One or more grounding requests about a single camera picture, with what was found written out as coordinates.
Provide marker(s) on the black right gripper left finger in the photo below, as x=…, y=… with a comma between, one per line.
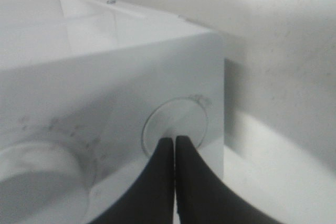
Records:
x=150, y=199

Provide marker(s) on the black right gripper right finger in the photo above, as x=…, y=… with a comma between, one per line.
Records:
x=201, y=195

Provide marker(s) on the round door release button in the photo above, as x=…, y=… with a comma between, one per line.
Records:
x=175, y=117

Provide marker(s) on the white lower microwave knob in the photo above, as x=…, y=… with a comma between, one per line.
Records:
x=41, y=183

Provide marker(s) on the white microwave oven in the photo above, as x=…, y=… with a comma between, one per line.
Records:
x=86, y=75

